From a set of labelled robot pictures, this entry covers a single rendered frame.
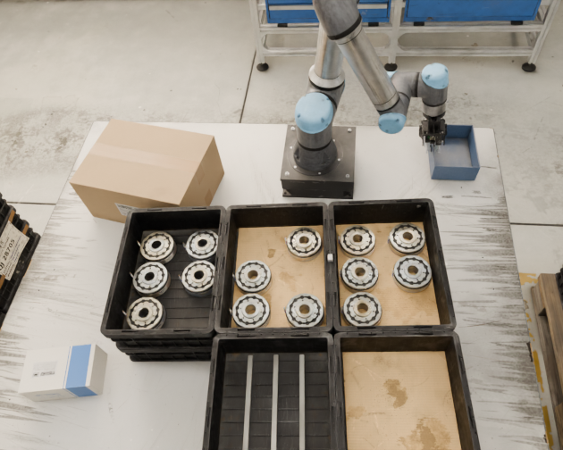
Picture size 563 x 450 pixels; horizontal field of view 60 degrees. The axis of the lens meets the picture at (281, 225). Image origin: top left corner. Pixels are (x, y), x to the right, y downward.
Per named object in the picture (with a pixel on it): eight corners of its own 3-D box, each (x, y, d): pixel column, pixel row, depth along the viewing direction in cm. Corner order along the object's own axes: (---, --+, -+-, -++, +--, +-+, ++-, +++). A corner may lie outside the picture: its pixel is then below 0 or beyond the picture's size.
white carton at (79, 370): (107, 354, 147) (96, 343, 140) (102, 395, 140) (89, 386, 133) (42, 361, 148) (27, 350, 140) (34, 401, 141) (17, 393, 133)
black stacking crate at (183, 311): (141, 230, 158) (129, 210, 148) (232, 228, 155) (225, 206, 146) (116, 350, 136) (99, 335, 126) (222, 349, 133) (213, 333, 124)
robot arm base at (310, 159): (299, 134, 176) (298, 114, 167) (340, 141, 172) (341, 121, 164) (288, 166, 168) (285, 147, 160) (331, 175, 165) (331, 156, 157)
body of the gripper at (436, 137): (421, 147, 163) (421, 120, 153) (421, 129, 168) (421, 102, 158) (445, 146, 161) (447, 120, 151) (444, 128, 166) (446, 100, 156)
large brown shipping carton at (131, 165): (93, 216, 177) (68, 182, 160) (130, 155, 192) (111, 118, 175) (194, 239, 167) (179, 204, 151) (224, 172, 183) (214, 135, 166)
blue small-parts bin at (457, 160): (426, 137, 182) (430, 123, 176) (467, 138, 181) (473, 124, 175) (431, 179, 171) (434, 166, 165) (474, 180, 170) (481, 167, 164)
